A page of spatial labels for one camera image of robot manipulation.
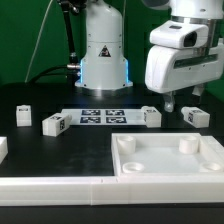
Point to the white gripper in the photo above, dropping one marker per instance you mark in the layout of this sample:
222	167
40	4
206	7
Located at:
170	69

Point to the white square tabletop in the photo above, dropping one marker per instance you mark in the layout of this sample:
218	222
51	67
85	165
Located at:
166	154

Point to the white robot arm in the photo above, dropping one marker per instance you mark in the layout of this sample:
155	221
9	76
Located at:
104	68

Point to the white fiducial marker sheet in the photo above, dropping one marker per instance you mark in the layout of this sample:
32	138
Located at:
105	116

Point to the white left fence block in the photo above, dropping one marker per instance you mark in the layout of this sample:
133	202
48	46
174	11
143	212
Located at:
3	148

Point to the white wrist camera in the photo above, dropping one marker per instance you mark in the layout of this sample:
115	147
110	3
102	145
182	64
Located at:
179	35

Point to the white front fence wall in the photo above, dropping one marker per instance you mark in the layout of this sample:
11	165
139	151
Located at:
205	188

